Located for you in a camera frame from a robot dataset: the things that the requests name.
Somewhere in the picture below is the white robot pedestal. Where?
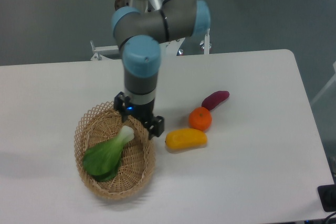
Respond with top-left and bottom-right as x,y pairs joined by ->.
114,0 -> 130,11

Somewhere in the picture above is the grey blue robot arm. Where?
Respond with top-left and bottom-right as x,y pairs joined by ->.
111,0 -> 211,137

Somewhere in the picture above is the purple sweet potato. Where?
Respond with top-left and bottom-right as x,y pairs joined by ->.
201,90 -> 230,111

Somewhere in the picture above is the yellow mango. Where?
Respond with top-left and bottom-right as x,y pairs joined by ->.
165,128 -> 208,151

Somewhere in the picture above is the black device at table edge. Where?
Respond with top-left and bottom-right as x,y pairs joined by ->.
317,184 -> 335,212

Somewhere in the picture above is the woven wicker basket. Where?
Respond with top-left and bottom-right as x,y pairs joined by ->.
74,102 -> 155,200

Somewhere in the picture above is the green bok choy vegetable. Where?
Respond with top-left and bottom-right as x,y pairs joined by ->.
82,125 -> 134,182

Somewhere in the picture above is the white metal base frame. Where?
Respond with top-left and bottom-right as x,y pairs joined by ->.
90,29 -> 212,61

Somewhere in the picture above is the orange tangerine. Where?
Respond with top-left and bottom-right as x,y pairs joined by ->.
188,106 -> 212,131

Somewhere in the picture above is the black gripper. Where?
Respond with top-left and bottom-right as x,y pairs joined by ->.
113,92 -> 164,140

